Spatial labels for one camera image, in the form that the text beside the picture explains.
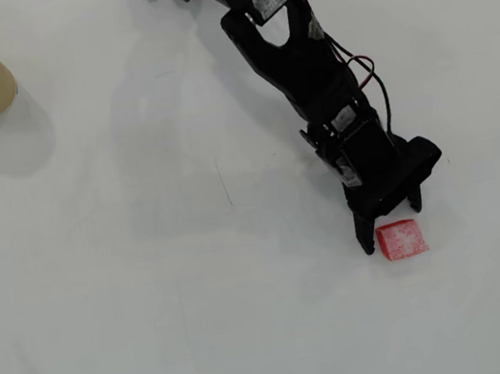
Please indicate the red foam cube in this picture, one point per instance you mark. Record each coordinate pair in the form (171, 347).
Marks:
(402, 241)

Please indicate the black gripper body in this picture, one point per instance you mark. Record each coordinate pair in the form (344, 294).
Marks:
(385, 199)

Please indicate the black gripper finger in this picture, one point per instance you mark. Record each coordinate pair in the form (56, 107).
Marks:
(415, 199)
(365, 234)

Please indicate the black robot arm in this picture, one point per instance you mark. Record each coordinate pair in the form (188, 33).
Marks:
(274, 47)

